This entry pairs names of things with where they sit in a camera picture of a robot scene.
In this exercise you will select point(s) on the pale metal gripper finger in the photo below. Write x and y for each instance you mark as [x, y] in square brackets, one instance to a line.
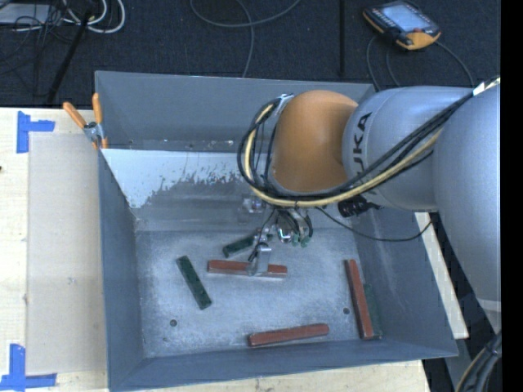
[263, 236]
[261, 261]

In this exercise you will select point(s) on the dark green flat block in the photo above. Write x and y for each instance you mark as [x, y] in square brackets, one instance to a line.
[194, 283]
[374, 310]
[238, 246]

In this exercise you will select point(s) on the red-brown flat block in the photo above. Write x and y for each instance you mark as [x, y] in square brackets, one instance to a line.
[287, 335]
[358, 298]
[226, 267]

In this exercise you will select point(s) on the grey metal bin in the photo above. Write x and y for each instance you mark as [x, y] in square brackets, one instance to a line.
[253, 300]

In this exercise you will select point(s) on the pale wood flat board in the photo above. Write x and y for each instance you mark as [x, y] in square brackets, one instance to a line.
[61, 251]

